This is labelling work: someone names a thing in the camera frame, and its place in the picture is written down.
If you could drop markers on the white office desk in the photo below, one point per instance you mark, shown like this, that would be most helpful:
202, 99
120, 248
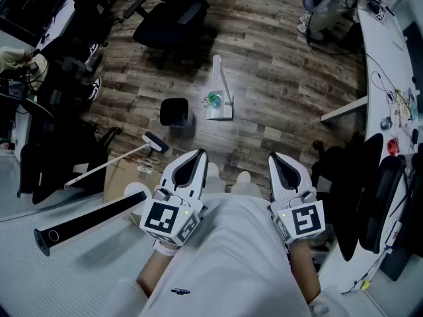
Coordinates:
383, 51
56, 21

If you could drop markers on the black computer monitor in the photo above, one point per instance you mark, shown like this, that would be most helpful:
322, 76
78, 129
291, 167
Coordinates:
26, 8

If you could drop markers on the black computer mouse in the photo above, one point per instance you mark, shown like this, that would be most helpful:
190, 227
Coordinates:
386, 123

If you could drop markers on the pale pink wristwatch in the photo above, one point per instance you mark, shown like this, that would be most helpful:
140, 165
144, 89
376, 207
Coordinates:
165, 249

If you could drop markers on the black trash bin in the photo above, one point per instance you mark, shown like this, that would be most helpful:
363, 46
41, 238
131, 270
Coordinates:
173, 111

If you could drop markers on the person in white shirt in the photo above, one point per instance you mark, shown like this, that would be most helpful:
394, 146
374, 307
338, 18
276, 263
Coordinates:
231, 259

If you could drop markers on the blue green plastic trash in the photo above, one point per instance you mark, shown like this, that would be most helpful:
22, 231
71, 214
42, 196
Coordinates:
215, 100

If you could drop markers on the black white tower column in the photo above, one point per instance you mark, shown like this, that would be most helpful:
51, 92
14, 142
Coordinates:
92, 215

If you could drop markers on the person's light trousers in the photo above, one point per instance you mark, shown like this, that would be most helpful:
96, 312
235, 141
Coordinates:
246, 190

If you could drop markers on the person's white shoe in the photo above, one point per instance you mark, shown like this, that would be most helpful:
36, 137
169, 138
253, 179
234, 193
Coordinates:
244, 177
213, 169

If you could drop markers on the person's right white shoe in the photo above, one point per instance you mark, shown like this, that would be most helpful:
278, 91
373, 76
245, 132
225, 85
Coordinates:
244, 177

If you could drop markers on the large cardboard box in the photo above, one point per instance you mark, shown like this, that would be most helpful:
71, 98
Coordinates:
122, 180

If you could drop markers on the red tape roll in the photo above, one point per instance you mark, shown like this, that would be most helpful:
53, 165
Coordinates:
393, 145

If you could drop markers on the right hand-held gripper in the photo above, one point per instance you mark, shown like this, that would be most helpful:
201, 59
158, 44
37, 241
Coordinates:
307, 223

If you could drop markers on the person's right forearm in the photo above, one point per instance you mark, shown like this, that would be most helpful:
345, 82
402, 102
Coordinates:
304, 269

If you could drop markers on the white broom with dark bristles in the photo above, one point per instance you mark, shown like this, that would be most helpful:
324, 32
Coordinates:
158, 142

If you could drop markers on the white venetian blinds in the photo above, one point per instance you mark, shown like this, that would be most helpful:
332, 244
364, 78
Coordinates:
49, 282

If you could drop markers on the person's left forearm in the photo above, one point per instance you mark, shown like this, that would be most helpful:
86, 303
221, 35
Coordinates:
155, 272

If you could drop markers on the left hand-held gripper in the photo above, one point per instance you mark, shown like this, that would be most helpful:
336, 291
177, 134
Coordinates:
158, 216

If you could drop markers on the person's left white shoe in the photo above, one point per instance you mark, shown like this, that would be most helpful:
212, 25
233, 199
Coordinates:
213, 169

